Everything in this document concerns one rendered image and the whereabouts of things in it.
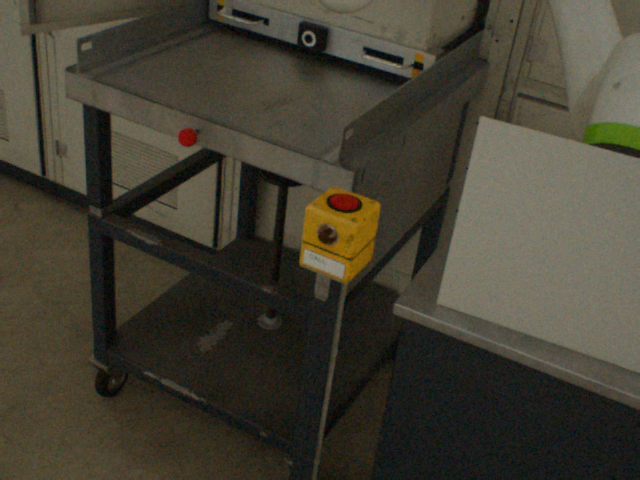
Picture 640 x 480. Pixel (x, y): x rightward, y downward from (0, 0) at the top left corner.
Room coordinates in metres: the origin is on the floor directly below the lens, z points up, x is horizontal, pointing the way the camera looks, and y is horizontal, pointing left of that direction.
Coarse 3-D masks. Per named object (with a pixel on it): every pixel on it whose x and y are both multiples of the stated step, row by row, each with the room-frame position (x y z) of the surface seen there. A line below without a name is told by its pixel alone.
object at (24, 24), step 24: (24, 0) 1.61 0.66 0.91; (48, 0) 1.68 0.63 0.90; (72, 0) 1.73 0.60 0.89; (96, 0) 1.77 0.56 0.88; (120, 0) 1.82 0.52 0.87; (144, 0) 1.86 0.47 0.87; (168, 0) 1.91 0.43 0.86; (24, 24) 1.61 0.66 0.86; (48, 24) 1.65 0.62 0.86; (72, 24) 1.69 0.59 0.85
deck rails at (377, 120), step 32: (192, 0) 1.75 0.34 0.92; (96, 32) 1.48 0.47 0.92; (128, 32) 1.56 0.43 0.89; (160, 32) 1.65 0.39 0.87; (192, 32) 1.73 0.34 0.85; (480, 32) 1.80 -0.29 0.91; (96, 64) 1.47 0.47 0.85; (128, 64) 1.51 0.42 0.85; (448, 64) 1.63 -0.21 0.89; (416, 96) 1.49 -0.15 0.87; (352, 128) 1.23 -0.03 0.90; (384, 128) 1.36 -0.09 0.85
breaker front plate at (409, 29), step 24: (264, 0) 1.75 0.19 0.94; (288, 0) 1.73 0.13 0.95; (312, 0) 1.70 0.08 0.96; (384, 0) 1.64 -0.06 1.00; (408, 0) 1.61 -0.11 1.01; (432, 0) 1.59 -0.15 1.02; (336, 24) 1.68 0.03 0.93; (360, 24) 1.65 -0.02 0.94; (384, 24) 1.63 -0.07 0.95; (408, 24) 1.61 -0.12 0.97
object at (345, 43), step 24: (216, 0) 1.79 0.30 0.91; (240, 0) 1.76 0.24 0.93; (240, 24) 1.76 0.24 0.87; (264, 24) 1.74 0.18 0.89; (288, 24) 1.71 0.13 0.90; (336, 48) 1.66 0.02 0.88; (360, 48) 1.64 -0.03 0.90; (384, 48) 1.62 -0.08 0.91; (408, 48) 1.60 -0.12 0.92; (432, 48) 1.61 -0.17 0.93
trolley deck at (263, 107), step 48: (192, 48) 1.65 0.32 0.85; (240, 48) 1.68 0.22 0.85; (288, 48) 1.72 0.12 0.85; (96, 96) 1.41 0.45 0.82; (144, 96) 1.37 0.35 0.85; (192, 96) 1.40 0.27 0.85; (240, 96) 1.43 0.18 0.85; (288, 96) 1.46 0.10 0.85; (336, 96) 1.49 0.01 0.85; (384, 96) 1.52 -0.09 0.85; (432, 96) 1.56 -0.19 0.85; (240, 144) 1.28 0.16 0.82; (288, 144) 1.25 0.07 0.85; (336, 144) 1.28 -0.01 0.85; (384, 144) 1.30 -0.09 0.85
